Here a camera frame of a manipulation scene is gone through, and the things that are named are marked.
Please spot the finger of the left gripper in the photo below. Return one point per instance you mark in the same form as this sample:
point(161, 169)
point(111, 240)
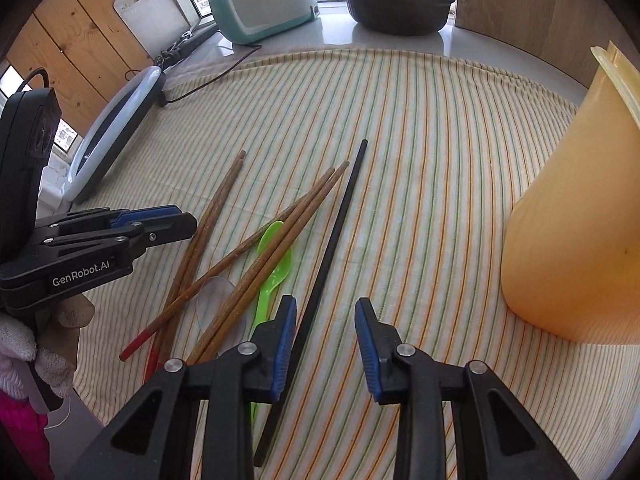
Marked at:
point(56, 245)
point(168, 217)

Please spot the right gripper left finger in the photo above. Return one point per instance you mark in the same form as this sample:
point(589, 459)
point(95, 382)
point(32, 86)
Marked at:
point(153, 435)

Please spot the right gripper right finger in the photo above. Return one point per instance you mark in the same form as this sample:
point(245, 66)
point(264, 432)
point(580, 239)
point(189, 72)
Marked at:
point(495, 437)

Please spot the black chopstick curved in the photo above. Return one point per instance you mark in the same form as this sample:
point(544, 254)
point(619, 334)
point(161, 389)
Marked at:
point(273, 420)

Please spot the pink sleeve forearm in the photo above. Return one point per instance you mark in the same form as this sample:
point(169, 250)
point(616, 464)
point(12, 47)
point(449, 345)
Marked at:
point(26, 429)

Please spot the white gloved left hand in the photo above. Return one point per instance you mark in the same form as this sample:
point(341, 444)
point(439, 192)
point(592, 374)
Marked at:
point(54, 352)

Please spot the wooden chopstick far left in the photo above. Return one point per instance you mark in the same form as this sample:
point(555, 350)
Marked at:
point(163, 341)

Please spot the wooden chopstick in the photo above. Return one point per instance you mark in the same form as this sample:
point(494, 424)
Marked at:
point(256, 274)
point(191, 258)
point(163, 341)

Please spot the wooden chopstick crossing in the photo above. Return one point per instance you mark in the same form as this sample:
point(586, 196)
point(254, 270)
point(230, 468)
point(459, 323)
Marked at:
point(184, 297)

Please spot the clear plastic spoon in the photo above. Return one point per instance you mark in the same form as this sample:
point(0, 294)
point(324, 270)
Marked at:
point(208, 303)

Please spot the wooden chopstick middle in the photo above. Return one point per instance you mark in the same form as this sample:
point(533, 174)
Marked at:
point(256, 274)

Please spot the green plastic spoon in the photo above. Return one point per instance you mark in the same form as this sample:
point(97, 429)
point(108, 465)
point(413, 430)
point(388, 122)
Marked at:
point(284, 348)

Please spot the wooden plank panel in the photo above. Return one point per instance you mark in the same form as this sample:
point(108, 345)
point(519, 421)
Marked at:
point(87, 50)

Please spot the orange plastic bucket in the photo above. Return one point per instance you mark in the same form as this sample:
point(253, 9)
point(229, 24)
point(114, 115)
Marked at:
point(570, 261)

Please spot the white cutting board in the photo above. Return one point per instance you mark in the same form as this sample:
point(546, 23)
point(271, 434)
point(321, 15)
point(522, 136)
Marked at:
point(157, 24)

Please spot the striped tablecloth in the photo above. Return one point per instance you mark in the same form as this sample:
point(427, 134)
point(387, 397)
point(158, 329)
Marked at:
point(452, 146)

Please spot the black clay pot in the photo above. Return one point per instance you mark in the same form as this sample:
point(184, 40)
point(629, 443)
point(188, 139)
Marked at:
point(401, 17)

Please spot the wooden board panel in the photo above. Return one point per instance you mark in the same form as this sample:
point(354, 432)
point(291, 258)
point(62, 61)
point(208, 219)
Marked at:
point(559, 32)

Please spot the white ring light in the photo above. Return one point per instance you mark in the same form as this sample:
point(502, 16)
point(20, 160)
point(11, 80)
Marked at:
point(110, 132)

